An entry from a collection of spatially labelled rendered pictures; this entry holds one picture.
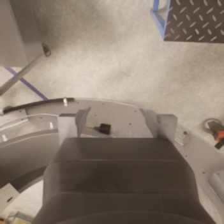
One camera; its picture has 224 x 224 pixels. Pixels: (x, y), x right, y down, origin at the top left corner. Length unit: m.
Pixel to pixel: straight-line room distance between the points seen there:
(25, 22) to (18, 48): 0.20
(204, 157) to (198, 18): 0.49
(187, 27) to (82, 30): 0.81
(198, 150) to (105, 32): 0.94
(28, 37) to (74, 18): 0.33
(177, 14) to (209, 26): 0.11
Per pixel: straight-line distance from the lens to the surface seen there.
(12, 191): 1.00
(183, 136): 0.70
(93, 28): 1.23
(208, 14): 0.63
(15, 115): 0.92
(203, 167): 0.68
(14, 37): 1.12
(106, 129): 0.68
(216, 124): 1.66
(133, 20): 1.19
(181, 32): 0.61
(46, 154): 0.79
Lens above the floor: 1.18
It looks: 49 degrees down
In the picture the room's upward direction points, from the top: 170 degrees counter-clockwise
